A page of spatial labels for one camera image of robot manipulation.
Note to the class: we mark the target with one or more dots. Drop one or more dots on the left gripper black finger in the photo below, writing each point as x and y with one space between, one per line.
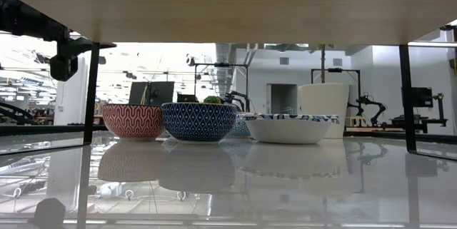
98 46

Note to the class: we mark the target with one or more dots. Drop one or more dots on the red wave-patterned bowl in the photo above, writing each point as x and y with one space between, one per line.
132 122

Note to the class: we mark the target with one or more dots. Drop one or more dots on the dark blue diamond-patterned bowl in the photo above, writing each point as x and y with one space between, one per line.
198 122

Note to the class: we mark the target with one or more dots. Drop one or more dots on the small light blue patterned bowl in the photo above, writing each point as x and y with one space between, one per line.
240 128

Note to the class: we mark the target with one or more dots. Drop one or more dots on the white bowl blue patterned inside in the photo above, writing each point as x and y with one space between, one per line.
289 131

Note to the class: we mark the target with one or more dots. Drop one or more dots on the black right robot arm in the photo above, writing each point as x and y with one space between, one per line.
450 28

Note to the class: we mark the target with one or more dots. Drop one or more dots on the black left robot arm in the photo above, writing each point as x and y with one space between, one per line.
25 20

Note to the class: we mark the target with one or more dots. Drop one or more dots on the black background robot arm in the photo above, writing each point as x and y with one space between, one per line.
237 95
14 114
375 103

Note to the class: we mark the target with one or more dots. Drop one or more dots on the light wooden shelf board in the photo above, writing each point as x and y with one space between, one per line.
228 8

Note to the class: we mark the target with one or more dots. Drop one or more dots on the large dark monitor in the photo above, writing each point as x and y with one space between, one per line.
160 93

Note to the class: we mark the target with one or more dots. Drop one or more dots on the small dark monitor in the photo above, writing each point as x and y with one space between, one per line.
186 98

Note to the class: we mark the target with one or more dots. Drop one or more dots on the green plant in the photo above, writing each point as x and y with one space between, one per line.
213 100

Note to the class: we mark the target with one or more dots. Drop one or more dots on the grey vertical pole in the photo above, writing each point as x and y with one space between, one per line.
323 61

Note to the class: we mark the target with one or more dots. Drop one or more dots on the white plant pot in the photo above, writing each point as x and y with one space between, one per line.
323 97

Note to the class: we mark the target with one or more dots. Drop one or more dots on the small wooden stool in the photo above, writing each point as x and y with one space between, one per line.
355 120

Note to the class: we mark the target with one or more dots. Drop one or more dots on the dark monitor on stand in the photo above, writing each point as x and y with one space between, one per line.
423 97

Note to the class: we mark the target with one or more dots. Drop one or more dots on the black background workstation rig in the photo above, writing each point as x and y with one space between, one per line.
441 109

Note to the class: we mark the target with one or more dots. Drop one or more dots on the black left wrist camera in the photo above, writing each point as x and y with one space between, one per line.
63 68

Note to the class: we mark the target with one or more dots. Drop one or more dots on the black table edge rail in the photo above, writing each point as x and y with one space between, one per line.
43 130

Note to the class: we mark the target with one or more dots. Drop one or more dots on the black metal camera frame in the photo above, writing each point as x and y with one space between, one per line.
221 65
335 70

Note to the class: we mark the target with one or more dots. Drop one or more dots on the silver ceiling air duct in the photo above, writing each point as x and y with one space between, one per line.
225 72

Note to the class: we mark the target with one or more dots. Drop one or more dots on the grey wall vent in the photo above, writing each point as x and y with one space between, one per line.
337 61
284 61

